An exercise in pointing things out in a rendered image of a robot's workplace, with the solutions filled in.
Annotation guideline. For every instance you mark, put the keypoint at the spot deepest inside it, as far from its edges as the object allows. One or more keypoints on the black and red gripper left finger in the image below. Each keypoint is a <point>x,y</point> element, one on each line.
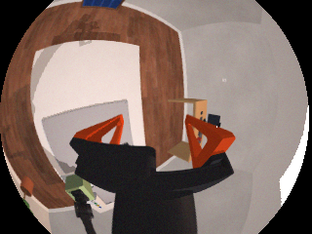
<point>96,132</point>

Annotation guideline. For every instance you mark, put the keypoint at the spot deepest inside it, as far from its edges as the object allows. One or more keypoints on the white button panel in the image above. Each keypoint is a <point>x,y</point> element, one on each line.
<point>98,202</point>

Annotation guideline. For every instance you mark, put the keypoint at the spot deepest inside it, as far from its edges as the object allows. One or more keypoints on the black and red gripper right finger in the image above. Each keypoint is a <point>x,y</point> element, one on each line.
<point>218,140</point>

